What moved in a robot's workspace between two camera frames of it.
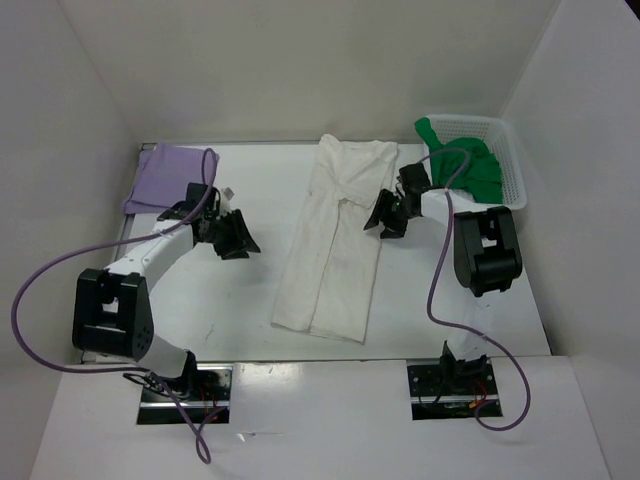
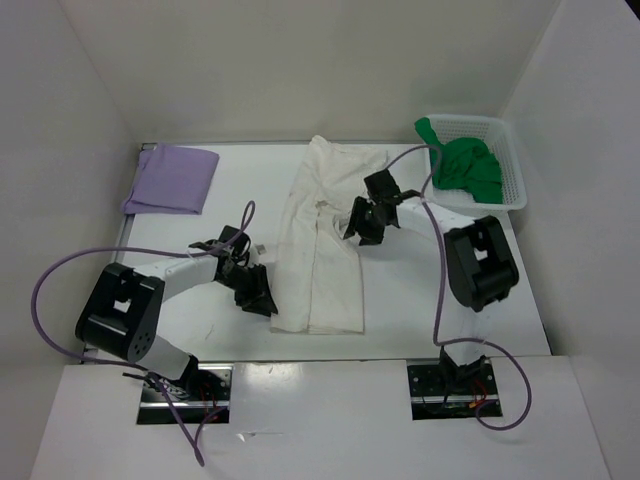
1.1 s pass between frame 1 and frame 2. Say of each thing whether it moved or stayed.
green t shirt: stayed
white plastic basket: stayed
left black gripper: moved
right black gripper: moved
